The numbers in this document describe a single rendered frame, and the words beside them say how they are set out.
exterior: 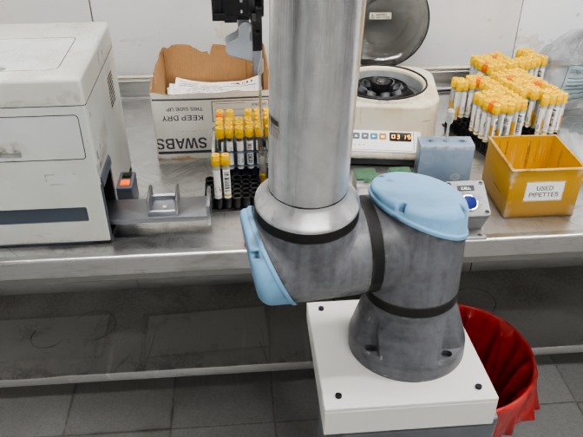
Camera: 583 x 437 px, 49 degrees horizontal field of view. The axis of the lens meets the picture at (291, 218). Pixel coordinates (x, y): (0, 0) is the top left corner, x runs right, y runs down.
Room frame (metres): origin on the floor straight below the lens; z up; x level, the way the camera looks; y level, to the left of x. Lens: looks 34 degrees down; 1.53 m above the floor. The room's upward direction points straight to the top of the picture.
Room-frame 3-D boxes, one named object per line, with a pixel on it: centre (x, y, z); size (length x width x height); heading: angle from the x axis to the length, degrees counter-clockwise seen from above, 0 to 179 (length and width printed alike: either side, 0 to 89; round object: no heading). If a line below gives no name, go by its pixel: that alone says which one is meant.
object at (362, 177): (1.02, -0.14, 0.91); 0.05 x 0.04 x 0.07; 5
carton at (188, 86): (1.34, 0.17, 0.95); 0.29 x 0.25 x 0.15; 5
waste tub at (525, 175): (1.04, -0.44, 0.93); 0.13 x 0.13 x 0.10; 4
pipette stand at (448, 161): (1.08, -0.29, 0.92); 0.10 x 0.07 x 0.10; 90
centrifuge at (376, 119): (1.31, -0.19, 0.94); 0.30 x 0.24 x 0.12; 176
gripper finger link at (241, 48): (1.02, 0.08, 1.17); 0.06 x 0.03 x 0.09; 95
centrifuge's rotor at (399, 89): (1.33, -0.19, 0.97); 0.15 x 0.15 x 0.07
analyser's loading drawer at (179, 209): (0.94, 0.24, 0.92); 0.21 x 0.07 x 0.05; 95
